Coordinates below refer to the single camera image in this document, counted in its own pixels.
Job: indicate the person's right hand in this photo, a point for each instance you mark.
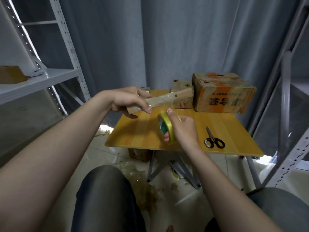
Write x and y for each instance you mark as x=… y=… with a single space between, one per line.
x=183 y=130

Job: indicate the person's left hand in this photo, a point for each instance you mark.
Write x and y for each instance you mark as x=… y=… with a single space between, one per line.
x=125 y=100

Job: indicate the yellow tape roll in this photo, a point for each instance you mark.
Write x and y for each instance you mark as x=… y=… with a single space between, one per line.
x=165 y=127

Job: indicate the small cardboard box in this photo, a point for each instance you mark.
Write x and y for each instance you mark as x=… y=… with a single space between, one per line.
x=166 y=100

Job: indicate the medium brown cardboard box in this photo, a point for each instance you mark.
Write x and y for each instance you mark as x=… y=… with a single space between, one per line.
x=186 y=85

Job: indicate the plain brown cardboard box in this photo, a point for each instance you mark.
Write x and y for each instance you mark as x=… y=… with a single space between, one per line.
x=140 y=155

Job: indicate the large orange print cardboard box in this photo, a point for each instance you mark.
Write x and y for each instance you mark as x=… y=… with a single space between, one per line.
x=224 y=91

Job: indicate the person's left forearm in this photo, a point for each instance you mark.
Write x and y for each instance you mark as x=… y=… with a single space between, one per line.
x=48 y=161

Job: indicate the person's right forearm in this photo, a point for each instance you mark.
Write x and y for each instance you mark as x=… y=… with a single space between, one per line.
x=227 y=195

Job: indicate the tape scraps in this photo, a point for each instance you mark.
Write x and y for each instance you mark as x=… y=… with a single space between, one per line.
x=140 y=186

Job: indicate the person's right leg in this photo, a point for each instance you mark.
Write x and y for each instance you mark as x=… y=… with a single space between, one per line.
x=275 y=210

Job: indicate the yellow wooden table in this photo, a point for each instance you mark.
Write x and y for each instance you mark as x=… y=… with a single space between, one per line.
x=140 y=132

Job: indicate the grey curtain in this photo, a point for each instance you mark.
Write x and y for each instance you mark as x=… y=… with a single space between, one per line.
x=169 y=41

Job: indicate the grey metal shelf unit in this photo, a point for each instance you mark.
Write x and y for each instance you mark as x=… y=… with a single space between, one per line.
x=38 y=77
x=289 y=103

